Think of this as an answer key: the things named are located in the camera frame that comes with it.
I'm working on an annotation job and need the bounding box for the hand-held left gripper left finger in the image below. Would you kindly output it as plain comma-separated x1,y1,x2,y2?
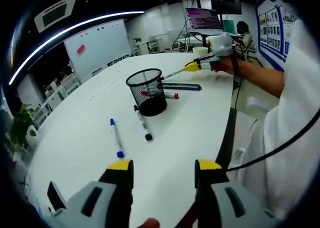
48,159,135,228

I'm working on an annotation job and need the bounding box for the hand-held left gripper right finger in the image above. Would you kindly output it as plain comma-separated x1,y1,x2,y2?
194,158,278,228

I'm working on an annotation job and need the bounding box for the white paper cup green print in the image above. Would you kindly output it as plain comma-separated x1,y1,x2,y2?
191,46,210,55

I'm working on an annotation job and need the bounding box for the dark blue long marker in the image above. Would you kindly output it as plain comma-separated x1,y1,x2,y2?
162,82,203,91

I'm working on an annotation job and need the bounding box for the black whiteboard marker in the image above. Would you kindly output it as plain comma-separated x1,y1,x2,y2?
159,68,187,81
133,104,153,141

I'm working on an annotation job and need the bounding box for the red whiteboard marker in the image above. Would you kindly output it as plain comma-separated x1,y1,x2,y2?
140,89,180,100

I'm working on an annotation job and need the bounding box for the black mesh pen holder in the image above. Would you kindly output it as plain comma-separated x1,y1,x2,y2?
125,68,168,118

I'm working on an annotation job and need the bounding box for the blue whiteboard marker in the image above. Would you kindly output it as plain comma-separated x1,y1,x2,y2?
109,118,126,159

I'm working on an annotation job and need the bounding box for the white rolling whiteboard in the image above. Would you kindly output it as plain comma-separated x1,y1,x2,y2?
62,19,133,81

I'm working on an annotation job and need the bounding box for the person's right hand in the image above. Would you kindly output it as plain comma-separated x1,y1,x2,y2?
211,56,247,76

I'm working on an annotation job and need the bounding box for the person's left hand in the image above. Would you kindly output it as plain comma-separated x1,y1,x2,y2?
136,217,161,228

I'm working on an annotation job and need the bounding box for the teal paper bag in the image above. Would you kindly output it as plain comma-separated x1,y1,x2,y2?
223,19,237,35

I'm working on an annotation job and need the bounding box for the standing desk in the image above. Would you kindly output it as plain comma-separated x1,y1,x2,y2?
172,29,241,54

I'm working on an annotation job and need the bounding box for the monitor with purple screen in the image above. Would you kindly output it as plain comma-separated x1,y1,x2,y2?
184,7,223,30

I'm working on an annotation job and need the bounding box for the white chair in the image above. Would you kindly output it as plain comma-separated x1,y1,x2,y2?
246,96,272,114

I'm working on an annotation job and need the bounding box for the white ceiling light strip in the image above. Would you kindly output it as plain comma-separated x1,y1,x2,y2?
8,11,146,86

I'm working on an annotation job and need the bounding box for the person's white clothing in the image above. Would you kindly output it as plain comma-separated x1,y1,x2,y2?
234,19,320,219

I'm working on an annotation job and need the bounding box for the green potted plant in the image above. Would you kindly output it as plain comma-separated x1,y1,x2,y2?
9,104,38,154

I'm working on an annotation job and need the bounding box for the white cabinet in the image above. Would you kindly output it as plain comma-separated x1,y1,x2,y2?
16,74,45,106

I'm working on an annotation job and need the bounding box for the ceiling air conditioner vent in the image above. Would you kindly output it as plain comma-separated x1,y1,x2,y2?
34,0,78,34

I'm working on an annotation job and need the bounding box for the black wrist strap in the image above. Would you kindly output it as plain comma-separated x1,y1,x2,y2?
231,55,241,76

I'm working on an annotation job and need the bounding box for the wall-mounted dark display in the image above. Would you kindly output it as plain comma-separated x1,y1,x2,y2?
164,0,243,15

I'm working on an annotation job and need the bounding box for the black cable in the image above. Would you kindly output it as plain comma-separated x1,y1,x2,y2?
231,72,243,109
226,107,320,173

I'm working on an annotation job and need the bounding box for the blue and white wall poster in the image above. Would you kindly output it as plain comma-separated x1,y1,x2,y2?
254,0,298,71

